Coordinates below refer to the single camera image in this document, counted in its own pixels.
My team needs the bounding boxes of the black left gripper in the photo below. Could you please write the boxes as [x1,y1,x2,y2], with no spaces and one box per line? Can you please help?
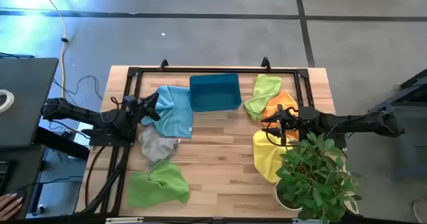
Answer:
[128,92,161,125]

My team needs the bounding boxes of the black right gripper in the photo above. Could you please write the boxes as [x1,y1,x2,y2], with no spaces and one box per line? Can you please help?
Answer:
[261,104,300,147]

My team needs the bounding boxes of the blue microfiber towel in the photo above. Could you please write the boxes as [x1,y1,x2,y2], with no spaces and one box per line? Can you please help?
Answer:
[139,85,195,139]

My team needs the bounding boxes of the lime green microfiber towel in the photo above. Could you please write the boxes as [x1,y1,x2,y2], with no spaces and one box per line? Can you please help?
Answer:
[243,73,283,122]

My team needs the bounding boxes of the grey microfiber towel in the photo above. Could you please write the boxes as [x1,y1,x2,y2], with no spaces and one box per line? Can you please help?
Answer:
[137,125,181,164]

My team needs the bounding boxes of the teal plastic bin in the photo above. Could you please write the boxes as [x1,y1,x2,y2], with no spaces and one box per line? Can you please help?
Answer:
[189,73,243,113]

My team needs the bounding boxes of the dark green microfiber towel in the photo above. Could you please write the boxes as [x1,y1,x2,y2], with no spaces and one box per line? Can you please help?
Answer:
[126,159,191,209]

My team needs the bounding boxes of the orange microfiber towel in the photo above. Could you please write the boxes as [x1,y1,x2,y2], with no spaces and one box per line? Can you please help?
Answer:
[262,90,300,141]

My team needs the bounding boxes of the yellow microfiber towel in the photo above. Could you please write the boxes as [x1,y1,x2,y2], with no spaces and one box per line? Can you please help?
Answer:
[252,129,295,185]

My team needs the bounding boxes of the green potted plant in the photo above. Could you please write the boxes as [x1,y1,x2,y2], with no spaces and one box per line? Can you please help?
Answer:
[273,131,364,224]

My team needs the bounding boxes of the white power box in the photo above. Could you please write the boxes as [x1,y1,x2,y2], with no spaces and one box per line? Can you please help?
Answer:
[73,121,91,147]

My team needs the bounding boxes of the blue-grey metal cart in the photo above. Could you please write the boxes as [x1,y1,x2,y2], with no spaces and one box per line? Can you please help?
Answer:
[368,69,427,181]

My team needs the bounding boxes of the white tape roll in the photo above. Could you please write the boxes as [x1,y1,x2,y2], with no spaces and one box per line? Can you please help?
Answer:
[0,89,15,115]

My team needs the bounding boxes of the black desk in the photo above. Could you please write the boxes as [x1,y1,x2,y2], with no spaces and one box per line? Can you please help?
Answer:
[0,126,90,220]

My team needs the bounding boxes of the black keyboard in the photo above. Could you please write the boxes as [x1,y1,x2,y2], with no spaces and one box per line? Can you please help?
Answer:
[0,159,15,194]

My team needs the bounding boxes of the person's hand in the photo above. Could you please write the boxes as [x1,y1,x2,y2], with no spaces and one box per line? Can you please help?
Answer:
[0,192,24,221]

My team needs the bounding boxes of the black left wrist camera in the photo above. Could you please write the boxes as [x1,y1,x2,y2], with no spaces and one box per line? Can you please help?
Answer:
[123,95,139,110]

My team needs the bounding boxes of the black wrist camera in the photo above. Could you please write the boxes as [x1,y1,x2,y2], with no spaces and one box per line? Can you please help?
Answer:
[299,106,321,131]
[123,95,139,110]

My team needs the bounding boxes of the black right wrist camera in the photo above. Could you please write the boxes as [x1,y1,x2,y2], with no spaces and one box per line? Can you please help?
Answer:
[299,106,321,131]

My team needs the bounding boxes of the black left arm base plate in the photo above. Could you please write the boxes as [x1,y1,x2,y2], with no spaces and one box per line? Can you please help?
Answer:
[81,127,135,148]

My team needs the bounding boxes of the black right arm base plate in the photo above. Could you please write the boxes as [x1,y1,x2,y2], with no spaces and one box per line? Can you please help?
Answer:
[333,133,348,150]

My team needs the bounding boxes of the black aluminium table frame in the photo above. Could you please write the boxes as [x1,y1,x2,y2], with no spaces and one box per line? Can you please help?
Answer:
[77,65,316,218]

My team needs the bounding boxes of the black cable bundle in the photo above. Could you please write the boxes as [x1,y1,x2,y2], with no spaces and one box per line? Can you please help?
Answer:
[79,157,129,215]

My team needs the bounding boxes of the yellow floor cable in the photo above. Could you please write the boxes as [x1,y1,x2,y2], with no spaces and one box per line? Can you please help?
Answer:
[35,0,68,99]

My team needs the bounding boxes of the black floor cable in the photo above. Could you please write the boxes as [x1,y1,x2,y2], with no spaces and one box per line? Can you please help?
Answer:
[0,51,36,59]

